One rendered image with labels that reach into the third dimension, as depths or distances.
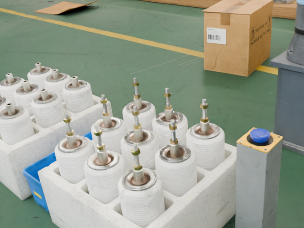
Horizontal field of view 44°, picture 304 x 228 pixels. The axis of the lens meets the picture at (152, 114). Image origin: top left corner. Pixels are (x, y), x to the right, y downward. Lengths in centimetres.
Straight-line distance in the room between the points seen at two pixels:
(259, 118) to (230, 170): 59
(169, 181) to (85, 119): 49
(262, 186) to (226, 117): 73
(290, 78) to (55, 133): 75
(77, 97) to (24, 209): 38
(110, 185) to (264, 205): 34
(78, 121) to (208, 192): 53
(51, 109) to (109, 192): 43
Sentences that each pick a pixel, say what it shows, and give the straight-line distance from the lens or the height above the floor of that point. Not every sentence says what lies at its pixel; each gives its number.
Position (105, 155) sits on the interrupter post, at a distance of 88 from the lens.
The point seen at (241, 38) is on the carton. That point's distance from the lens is 183.
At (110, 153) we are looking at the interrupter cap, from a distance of 91.
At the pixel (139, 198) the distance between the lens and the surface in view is 79.
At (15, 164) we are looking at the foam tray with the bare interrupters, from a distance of 120.
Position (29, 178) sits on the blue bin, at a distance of 115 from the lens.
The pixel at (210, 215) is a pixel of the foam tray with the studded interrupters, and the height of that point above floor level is 8.
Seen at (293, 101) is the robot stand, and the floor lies 18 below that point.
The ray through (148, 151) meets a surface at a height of 24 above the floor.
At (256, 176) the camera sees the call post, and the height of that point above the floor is 25.
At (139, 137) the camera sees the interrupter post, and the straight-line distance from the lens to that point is 94.
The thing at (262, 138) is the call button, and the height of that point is 33.
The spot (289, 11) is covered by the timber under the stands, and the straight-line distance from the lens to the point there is 281.
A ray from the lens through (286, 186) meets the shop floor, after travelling 121.
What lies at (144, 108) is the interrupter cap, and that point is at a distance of 108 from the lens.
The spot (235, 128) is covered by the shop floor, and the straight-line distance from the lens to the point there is 146.
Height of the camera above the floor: 76
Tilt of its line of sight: 29 degrees down
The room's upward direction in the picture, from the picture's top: 6 degrees counter-clockwise
